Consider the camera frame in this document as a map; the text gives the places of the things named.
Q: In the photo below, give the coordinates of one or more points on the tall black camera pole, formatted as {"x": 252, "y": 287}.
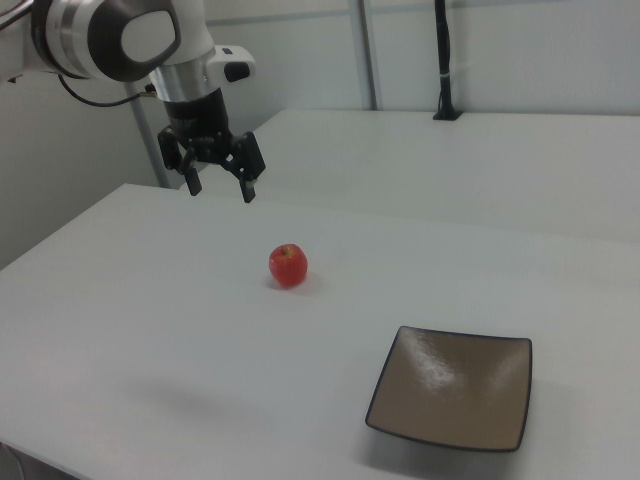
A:
{"x": 443, "y": 50}

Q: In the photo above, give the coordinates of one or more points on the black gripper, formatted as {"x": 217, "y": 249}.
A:
{"x": 200, "y": 120}

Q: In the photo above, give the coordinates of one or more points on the grey metal partition post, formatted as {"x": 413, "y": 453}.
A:
{"x": 150, "y": 145}

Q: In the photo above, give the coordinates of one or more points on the square brown ceramic plate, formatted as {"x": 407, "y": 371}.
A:
{"x": 450, "y": 390}

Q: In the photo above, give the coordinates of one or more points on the red apple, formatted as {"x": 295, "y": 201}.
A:
{"x": 288, "y": 267}

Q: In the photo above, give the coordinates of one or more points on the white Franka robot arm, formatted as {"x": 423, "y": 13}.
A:
{"x": 75, "y": 35}

